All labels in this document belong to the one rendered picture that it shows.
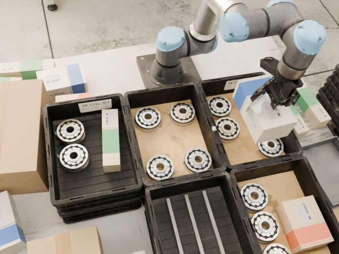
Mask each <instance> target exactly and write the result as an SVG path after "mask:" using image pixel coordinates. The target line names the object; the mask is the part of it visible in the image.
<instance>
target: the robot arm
mask: <svg viewBox="0 0 339 254"><path fill-rule="evenodd" d="M218 18H219V19H220V21H219V31H220V34H221V37H222V39H223V40H224V41H225V42H228V43H231V42H243V41H245V40H251V39H257V38H263V37H269V36H275V35H278V36H279V37H280V39H281V40H282V42H283V43H284V44H285V46H286V49H285V51H284V53H283V55H282V57H281V59H280V61H279V60H277V59H276V58H274V57H265V58H263V59H260V67H261V68H263V69H264V70H266V71H267V72H269V73H270V74H272V75H273V77H272V79H269V80H268V81H267V82H265V83H264V84H263V85H262V86H261V87H259V88H258V89H257V90H256V91H255V92H254V93H253V95H252V96H251V97H250V100H249V101H248V103H247V106H246V108H245V112H247V111H248V110H249V109H252V110H253V111H254V112H255V113H256V114H257V115H259V114H260V113H261V112H262V104H263V103H264V102H265V101H266V99H267V97H266V96H265V93H267V94H268V96H269V97H270V99H271V104H270V105H271V107H272V109H273V110H275V108H276V107H277V106H285V107H288V106H291V105H292V106H294V105H295V103H296V102H297V100H298V99H299V97H300V93H299V92H298V90H297V88H301V87H302V86H303V85H304V84H303V82H302V80H301V78H302V77H303V75H304V74H305V72H306V70H307V69H308V67H309V66H310V64H311V63H312V61H313V60H314V58H315V56H316V55H317V53H318V52H320V50H321V48H322V46H323V43H324V41H325V40H326V37H327V32H326V29H325V28H324V26H323V25H320V24H318V22H316V21H313V20H305V19H304V17H303V16H302V14H301V13H300V12H299V10H298V8H297V6H296V5H295V4H294V3H293V2H292V1H291V0H271V1H270V2H269V3H268V5H267V6H266V7H265V8H260V9H253V10H250V9H249V8H248V7H247V6H246V5H245V4H244V3H243V2H242V1H241V0H201V1H200V5H199V8H198V12H197V15H196V19H195V21H193V22H192V23H191V25H190V27H189V29H188V30H182V29H181V28H179V27H177V28H176V26H170V27H166V28H164V29H162V30H161V31H160V32H159V34H158V37H157V41H156V58H155V60H154V62H153V64H152V66H151V74H152V76H153V77H154V78H155V79H156V80H157V81H159V82H161V83H165V84H171V83H175V82H177V81H179V80H180V79H181V77H182V75H183V67H182V63H181V58H183V57H189V56H195V55H200V54H208V53H211V52H213V51H215V49H216V47H217V44H218V33H217V30H216V28H215V24H216V21H217V19H218ZM296 97H297V99H296V101H295V102H294V100H295V98H296ZM274 105H275V106H274Z"/></svg>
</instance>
